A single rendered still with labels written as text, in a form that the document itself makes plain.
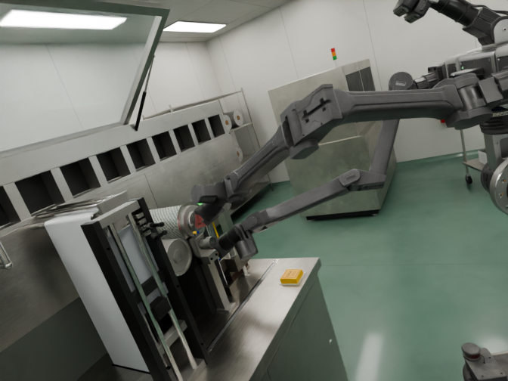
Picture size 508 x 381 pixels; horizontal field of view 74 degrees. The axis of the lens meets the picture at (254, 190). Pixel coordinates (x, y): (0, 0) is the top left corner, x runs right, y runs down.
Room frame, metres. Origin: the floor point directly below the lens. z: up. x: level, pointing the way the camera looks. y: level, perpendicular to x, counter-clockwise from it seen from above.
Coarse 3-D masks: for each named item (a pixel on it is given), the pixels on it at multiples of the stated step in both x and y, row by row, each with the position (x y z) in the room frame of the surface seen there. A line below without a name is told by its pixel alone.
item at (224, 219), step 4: (224, 208) 2.11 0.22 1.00; (224, 212) 2.09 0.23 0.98; (228, 212) 2.13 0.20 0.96; (220, 216) 2.11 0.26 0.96; (224, 216) 2.09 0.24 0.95; (228, 216) 2.12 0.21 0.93; (220, 220) 2.11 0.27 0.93; (224, 220) 2.10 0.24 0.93; (228, 220) 2.11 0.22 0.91; (220, 224) 2.12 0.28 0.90; (224, 224) 2.10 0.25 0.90; (228, 224) 2.10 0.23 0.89; (232, 224) 2.13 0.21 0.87; (224, 228) 2.11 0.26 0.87; (228, 228) 2.09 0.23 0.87; (224, 232) 2.11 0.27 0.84
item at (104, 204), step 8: (88, 200) 1.04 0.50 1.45; (96, 200) 0.97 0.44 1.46; (104, 200) 0.91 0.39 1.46; (112, 200) 0.92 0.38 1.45; (120, 200) 0.94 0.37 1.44; (128, 200) 0.96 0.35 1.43; (56, 208) 1.14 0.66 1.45; (64, 208) 1.05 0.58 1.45; (72, 208) 0.98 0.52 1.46; (80, 208) 0.95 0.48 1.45; (88, 208) 0.92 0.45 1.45; (96, 208) 0.91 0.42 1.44; (104, 208) 0.90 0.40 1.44; (112, 208) 0.91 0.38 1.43; (40, 216) 1.07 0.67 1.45; (48, 216) 1.04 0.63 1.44; (64, 216) 1.00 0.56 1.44
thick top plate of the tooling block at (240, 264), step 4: (236, 252) 1.29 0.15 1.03; (236, 256) 1.26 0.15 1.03; (228, 260) 1.26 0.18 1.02; (232, 260) 1.25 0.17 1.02; (236, 260) 1.25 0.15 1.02; (248, 260) 1.31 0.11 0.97; (228, 264) 1.26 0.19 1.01; (232, 264) 1.25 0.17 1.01; (236, 264) 1.24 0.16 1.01; (240, 264) 1.26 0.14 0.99; (244, 264) 1.28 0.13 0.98; (228, 268) 1.26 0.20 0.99; (232, 268) 1.25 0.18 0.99; (236, 268) 1.24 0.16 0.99; (240, 268) 1.26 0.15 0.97
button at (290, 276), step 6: (288, 270) 1.21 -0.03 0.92; (294, 270) 1.20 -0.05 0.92; (300, 270) 1.19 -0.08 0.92; (282, 276) 1.18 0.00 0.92; (288, 276) 1.17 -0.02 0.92; (294, 276) 1.16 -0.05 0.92; (300, 276) 1.17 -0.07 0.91; (282, 282) 1.17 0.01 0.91; (288, 282) 1.16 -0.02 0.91; (294, 282) 1.14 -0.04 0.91
